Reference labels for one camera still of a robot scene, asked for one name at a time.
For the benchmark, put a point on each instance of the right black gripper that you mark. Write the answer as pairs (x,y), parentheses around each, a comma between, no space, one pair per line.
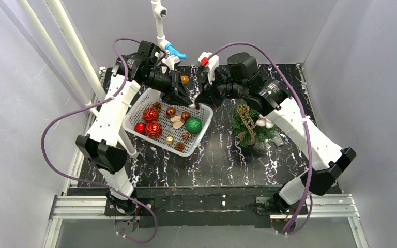
(211,93)

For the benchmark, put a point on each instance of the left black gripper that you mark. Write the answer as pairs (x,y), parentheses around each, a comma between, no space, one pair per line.
(176,87)

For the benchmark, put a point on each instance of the gold merry christmas sign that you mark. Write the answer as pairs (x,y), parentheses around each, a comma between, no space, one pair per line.
(244,114)

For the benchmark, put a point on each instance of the small green christmas tree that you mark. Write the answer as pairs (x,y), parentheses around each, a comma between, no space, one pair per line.
(246,129)

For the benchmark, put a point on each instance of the white cotton ornament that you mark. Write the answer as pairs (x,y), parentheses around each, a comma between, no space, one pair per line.
(264,122)

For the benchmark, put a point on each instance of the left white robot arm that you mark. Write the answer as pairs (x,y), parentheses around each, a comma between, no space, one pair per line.
(148,66)

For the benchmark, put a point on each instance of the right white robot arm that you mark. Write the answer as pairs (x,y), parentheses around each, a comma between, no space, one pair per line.
(277,108)

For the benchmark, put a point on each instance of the orange pipe valve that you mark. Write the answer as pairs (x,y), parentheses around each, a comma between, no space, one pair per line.
(184,79)

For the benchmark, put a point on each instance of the orange shiny ornament ball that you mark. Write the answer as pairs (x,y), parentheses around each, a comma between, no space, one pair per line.
(185,116)

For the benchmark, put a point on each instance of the wooden heart ornament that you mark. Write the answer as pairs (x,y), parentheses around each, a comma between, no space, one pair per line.
(177,122)

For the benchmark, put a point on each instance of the white plastic basket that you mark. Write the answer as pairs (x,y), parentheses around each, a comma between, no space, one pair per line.
(145,101)

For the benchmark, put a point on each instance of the red patterned ornament ball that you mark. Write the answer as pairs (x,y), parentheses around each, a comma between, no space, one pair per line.
(150,115)

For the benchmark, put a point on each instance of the green glitter ornament ball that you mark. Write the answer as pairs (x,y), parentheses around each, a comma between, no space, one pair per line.
(193,125)

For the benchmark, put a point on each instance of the frosted pine cone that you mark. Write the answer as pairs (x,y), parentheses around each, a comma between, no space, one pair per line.
(186,136)

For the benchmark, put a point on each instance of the gold ornament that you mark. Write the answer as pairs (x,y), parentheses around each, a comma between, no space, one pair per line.
(169,140)

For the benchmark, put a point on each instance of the blue pipe valve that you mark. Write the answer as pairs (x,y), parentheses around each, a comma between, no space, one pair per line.
(175,52)

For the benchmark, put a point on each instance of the red shiny ornament ball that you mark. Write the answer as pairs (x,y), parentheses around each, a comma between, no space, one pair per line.
(140,128)

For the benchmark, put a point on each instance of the brown pine cone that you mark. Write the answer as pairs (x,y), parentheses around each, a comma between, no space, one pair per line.
(180,146)

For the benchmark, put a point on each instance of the white pvc pipe stand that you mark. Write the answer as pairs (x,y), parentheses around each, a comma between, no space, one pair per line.
(159,13)

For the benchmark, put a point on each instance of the thick white diagonal pole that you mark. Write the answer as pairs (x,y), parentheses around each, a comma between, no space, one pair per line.
(64,24)

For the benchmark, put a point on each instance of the thin white diagonal pole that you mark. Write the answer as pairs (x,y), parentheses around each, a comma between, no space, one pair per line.
(123,139)

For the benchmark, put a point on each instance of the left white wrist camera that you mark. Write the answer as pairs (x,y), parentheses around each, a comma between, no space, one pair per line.
(171,61)

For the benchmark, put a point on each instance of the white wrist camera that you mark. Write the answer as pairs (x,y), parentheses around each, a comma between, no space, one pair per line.
(207,64)
(171,61)

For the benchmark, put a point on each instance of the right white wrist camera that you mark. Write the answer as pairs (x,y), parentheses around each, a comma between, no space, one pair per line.
(207,64)

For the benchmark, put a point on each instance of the aluminium frame rail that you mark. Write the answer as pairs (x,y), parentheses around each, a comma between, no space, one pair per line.
(74,216)

